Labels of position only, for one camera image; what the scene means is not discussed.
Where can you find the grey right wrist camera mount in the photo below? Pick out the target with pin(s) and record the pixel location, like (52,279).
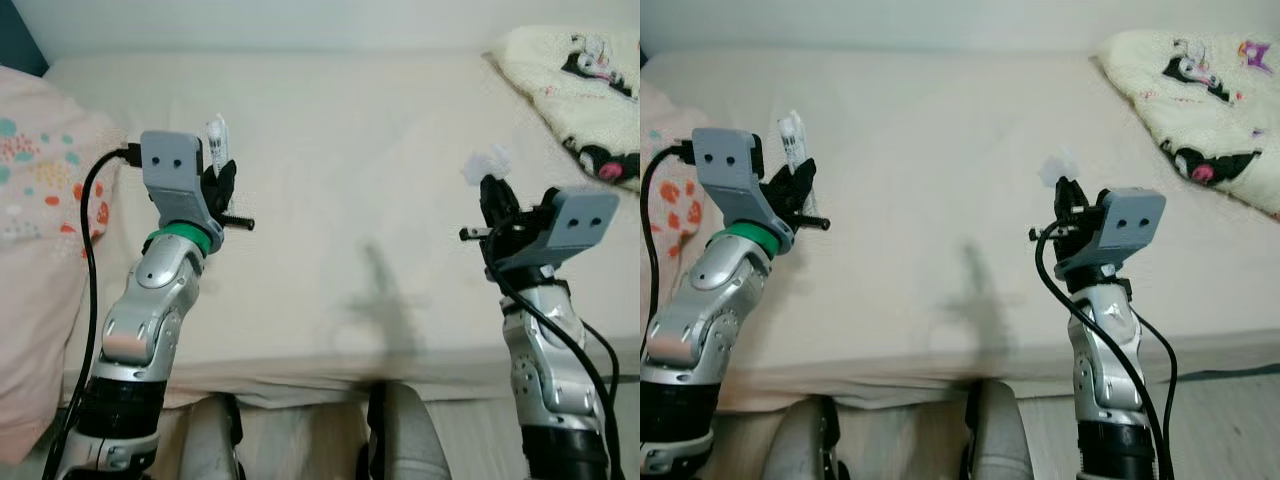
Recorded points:
(1135,215)
(585,215)

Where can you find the white tissue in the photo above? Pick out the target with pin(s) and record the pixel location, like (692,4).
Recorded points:
(490,163)
(1057,168)

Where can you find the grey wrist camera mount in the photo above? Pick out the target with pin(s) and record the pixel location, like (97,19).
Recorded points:
(585,215)
(725,160)
(1135,215)
(170,165)

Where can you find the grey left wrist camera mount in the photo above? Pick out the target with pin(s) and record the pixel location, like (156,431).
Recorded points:
(170,165)
(725,160)

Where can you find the pink patterned pillow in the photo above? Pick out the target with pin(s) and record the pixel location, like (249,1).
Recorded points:
(40,250)
(672,200)

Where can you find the grey robot leg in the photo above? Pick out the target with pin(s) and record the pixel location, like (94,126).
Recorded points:
(805,440)
(405,435)
(210,440)
(1000,435)

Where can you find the grey right robot leg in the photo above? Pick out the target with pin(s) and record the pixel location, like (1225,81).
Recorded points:
(405,435)
(1000,435)

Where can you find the cream mattress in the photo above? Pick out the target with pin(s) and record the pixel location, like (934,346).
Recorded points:
(350,150)
(950,130)

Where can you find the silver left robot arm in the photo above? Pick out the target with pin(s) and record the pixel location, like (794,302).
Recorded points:
(700,320)
(150,310)

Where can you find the blue fabric bed frame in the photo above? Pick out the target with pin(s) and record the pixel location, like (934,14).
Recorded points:
(1240,374)

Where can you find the grey left robot leg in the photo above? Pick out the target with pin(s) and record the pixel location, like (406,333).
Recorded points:
(210,440)
(805,440)

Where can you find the cream cartoon print blanket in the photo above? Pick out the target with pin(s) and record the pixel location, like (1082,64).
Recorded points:
(1180,100)
(570,100)

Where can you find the small white printed packet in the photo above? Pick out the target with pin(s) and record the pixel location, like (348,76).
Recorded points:
(793,135)
(217,140)

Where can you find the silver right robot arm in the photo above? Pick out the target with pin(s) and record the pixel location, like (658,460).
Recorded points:
(1100,360)
(540,360)

